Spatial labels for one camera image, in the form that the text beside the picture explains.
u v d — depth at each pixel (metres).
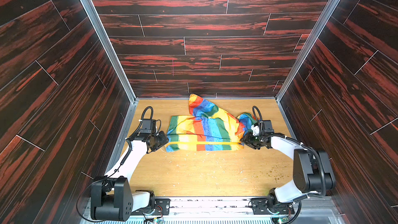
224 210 0.74
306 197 0.50
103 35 0.83
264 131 0.74
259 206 0.73
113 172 0.44
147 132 0.66
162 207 0.73
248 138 0.83
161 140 0.77
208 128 0.99
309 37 0.86
